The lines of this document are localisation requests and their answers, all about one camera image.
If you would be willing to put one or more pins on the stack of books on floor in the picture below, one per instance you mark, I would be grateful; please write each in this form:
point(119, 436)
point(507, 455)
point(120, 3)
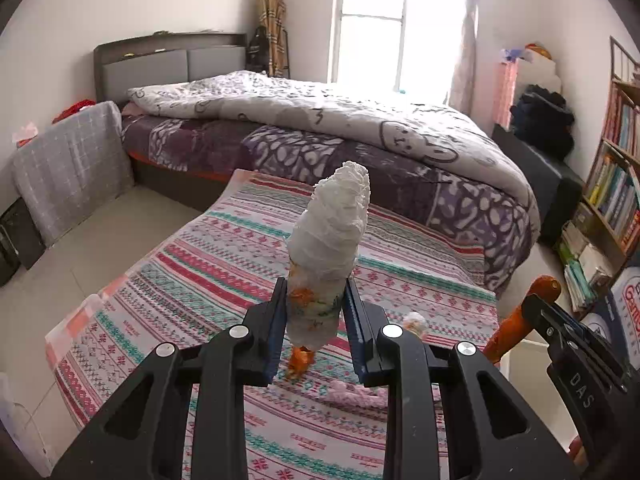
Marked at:
point(580, 270)

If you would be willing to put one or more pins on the red cloth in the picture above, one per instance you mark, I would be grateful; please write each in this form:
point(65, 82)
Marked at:
point(75, 109)

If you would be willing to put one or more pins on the pink white panel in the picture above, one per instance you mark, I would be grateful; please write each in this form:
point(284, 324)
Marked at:
point(505, 90)

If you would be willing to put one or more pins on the white waste bin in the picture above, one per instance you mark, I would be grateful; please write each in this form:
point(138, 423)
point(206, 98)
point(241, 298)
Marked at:
point(525, 355)

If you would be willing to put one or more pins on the black low cabinet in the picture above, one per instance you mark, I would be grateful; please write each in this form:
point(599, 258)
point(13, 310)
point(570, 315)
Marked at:
point(550, 185)

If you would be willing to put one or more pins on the plaid coat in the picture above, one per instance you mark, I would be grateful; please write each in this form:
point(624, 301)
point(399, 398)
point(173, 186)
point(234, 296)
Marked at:
point(274, 25)

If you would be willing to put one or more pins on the window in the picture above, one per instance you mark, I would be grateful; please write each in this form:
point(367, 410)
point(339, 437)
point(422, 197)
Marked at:
point(390, 25)

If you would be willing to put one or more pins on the pink tissue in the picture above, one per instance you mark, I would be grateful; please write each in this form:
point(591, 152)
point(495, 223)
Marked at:
point(355, 392)

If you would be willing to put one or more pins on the black box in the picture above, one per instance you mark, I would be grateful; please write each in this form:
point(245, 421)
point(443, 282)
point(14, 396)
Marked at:
point(17, 245)

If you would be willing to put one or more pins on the blue water carton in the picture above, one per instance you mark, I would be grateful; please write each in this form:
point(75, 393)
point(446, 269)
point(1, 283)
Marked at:
point(595, 324)
point(630, 300)

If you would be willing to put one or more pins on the grey bed headboard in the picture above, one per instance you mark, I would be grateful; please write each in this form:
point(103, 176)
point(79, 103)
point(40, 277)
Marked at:
point(150, 65)

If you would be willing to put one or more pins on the purple item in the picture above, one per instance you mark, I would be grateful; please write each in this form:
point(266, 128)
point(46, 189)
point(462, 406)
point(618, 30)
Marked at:
point(511, 55)

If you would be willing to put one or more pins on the wooden bookshelf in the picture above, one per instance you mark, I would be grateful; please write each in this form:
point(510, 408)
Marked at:
point(597, 160)

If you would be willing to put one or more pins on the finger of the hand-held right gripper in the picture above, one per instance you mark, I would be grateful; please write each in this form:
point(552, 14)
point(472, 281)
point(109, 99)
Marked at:
point(542, 310)

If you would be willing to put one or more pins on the orange yellow toy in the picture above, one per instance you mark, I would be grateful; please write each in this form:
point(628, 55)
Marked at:
point(537, 51)

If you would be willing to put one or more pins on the striped patterned tablecloth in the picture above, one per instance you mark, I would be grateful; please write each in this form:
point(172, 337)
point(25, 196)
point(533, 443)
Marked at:
point(200, 270)

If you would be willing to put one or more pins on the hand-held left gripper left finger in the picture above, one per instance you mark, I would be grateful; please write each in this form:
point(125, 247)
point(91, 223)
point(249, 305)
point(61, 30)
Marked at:
point(277, 330)

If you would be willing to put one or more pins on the grey checked cloth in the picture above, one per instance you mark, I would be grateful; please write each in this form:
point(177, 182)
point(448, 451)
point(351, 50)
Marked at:
point(70, 170)

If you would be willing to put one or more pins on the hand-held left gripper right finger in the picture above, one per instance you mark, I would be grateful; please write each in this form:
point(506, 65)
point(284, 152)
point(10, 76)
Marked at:
point(352, 330)

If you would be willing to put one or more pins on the pale floral curtain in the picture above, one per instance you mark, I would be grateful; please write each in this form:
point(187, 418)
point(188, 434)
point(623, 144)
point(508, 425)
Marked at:
point(467, 50)

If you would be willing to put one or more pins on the pink white packet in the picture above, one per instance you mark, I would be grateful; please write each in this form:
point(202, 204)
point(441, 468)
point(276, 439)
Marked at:
point(25, 135)

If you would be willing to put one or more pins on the dark clothes pile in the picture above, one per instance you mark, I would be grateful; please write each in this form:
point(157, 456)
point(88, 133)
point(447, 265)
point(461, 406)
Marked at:
point(542, 120)

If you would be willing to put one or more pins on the row of tall books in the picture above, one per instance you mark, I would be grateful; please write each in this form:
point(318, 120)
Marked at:
point(625, 125)

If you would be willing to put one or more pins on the orange wrapper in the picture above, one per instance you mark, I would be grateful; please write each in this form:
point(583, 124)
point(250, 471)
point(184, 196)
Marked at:
point(515, 330)

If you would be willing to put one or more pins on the black bag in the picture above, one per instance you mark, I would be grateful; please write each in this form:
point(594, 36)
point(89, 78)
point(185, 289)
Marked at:
point(257, 50)

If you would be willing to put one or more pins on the orange wrapper scrap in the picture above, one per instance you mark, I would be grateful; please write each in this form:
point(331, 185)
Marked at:
point(300, 360)

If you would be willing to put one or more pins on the small white tissue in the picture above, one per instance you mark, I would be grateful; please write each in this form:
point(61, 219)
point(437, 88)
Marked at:
point(414, 322)

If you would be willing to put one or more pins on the row of colourful books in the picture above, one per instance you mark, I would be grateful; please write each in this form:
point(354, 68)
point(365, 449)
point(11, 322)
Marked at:
point(615, 195)

